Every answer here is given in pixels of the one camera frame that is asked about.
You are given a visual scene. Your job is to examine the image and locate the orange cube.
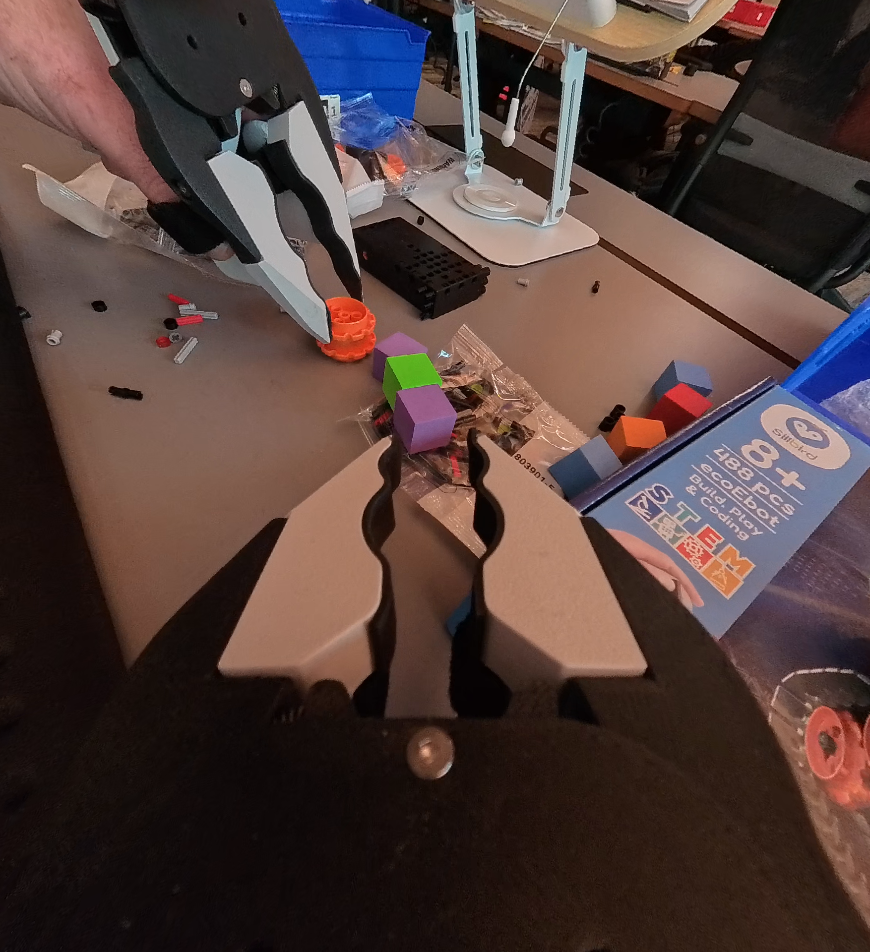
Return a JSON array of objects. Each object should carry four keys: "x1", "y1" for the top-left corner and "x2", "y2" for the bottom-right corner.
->
[{"x1": 606, "y1": 415, "x2": 667, "y2": 464}]

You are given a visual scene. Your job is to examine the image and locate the black perforated block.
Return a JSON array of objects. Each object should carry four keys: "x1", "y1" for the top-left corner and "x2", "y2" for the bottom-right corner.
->
[{"x1": 352, "y1": 217, "x2": 492, "y2": 321}]

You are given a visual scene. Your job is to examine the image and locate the cluster of red grey pins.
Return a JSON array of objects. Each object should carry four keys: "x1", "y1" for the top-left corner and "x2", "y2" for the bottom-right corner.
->
[{"x1": 162, "y1": 292, "x2": 220, "y2": 365}]

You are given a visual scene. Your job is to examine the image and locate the clear bag of dark parts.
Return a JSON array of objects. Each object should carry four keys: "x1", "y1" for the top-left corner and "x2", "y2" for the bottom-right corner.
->
[{"x1": 342, "y1": 323, "x2": 592, "y2": 560}]

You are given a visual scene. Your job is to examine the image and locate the green cube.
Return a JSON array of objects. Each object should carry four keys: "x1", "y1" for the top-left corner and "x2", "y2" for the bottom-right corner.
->
[{"x1": 381, "y1": 353, "x2": 443, "y2": 409}]

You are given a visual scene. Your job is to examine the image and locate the purple cube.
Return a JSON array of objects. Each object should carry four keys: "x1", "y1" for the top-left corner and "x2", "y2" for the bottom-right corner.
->
[
  {"x1": 372, "y1": 332, "x2": 429, "y2": 382},
  {"x1": 392, "y1": 387, "x2": 458, "y2": 455}
]

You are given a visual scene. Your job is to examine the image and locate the clear bag orange blue parts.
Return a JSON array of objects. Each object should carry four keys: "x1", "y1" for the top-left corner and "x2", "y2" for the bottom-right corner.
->
[{"x1": 319, "y1": 93, "x2": 473, "y2": 202}]

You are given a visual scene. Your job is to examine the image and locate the white lamp cord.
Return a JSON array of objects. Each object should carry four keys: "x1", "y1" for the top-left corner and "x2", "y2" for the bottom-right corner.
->
[{"x1": 500, "y1": 0, "x2": 581, "y2": 148}]

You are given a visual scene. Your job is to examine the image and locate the white paper packet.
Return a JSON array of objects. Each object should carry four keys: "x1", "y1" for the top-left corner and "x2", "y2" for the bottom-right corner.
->
[{"x1": 342, "y1": 160, "x2": 385, "y2": 218}]

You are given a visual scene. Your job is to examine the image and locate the person's left hand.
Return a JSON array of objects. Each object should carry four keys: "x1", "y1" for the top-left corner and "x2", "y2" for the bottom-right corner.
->
[{"x1": 0, "y1": 0, "x2": 183, "y2": 207}]

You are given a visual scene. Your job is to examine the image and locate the black office chair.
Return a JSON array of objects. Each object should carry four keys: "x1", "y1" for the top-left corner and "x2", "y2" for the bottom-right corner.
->
[{"x1": 658, "y1": 0, "x2": 870, "y2": 313}]

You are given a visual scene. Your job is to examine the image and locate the blue printed toy box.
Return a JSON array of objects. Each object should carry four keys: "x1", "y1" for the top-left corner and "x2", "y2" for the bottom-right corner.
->
[{"x1": 575, "y1": 378, "x2": 870, "y2": 952}]

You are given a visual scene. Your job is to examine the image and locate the blue cube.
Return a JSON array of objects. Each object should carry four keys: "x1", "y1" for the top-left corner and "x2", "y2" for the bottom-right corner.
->
[
  {"x1": 653, "y1": 359, "x2": 715, "y2": 403},
  {"x1": 550, "y1": 435, "x2": 623, "y2": 501}
]

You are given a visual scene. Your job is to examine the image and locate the black perforated panel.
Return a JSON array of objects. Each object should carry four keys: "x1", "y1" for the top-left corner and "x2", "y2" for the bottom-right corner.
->
[{"x1": 0, "y1": 152, "x2": 134, "y2": 819}]

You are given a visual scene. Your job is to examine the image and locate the white book stand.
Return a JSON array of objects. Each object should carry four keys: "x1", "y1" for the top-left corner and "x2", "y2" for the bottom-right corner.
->
[{"x1": 405, "y1": 0, "x2": 715, "y2": 267}]

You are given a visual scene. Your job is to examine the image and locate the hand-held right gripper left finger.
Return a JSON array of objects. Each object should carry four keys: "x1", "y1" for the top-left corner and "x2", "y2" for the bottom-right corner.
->
[{"x1": 217, "y1": 436, "x2": 402, "y2": 718}]

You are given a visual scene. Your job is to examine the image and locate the red cube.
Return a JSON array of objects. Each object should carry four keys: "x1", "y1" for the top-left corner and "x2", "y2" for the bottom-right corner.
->
[{"x1": 647, "y1": 383, "x2": 713, "y2": 436}]

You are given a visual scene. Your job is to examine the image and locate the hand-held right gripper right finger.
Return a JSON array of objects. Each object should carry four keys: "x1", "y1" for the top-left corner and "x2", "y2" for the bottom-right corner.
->
[{"x1": 446, "y1": 433, "x2": 648, "y2": 718}]

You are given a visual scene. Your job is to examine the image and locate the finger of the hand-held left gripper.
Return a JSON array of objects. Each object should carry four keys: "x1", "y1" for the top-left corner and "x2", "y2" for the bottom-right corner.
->
[
  {"x1": 206, "y1": 147, "x2": 333, "y2": 345},
  {"x1": 260, "y1": 99, "x2": 367, "y2": 303}
]

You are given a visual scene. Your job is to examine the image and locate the clear bag of grey parts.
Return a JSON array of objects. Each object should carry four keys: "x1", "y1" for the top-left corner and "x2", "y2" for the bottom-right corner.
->
[{"x1": 22, "y1": 160, "x2": 310, "y2": 298}]

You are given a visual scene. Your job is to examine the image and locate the grey desk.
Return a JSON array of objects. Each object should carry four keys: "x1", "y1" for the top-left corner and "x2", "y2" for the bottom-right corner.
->
[{"x1": 0, "y1": 45, "x2": 853, "y2": 666}]

